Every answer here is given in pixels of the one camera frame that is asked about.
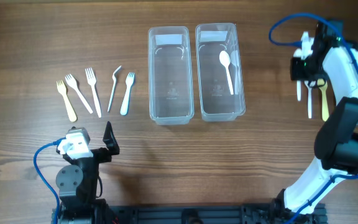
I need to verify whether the white ribbed spoon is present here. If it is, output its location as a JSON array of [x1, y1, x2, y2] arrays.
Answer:
[[296, 80, 301, 101]]

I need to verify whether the yellow plastic spoon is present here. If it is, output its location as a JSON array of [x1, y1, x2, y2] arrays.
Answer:
[[317, 78, 329, 121]]

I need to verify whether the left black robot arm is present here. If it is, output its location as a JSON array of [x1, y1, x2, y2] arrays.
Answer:
[[54, 147, 119, 223]]

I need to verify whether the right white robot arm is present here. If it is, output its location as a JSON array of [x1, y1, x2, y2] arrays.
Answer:
[[113, 18, 358, 223]]

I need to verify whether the clear left plastic container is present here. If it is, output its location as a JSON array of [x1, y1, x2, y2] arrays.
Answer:
[[148, 26, 194, 126]]

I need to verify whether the clear plastic container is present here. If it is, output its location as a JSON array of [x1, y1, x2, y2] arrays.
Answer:
[[148, 26, 194, 126], [195, 22, 246, 122]]

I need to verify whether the clear right plastic container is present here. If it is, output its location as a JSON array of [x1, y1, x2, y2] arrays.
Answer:
[[195, 22, 246, 122]]

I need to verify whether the light blue plastic fork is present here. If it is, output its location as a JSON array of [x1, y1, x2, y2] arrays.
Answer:
[[120, 72, 135, 116]]

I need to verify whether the white long plastic fork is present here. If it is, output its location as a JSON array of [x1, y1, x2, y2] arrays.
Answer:
[[85, 67, 102, 118]]

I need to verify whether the white short plastic fork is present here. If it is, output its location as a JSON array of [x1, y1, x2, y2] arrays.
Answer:
[[65, 74, 93, 114]]

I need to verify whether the yellow plastic fork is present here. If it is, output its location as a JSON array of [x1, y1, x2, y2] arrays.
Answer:
[[57, 80, 77, 122]]

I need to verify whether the translucent clear spoon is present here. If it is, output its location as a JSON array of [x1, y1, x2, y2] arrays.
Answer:
[[230, 50, 240, 95]]

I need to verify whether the left blue cable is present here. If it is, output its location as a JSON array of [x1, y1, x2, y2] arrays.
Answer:
[[33, 140, 67, 224]]

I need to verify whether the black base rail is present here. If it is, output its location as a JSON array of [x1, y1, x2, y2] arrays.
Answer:
[[111, 203, 328, 224]]

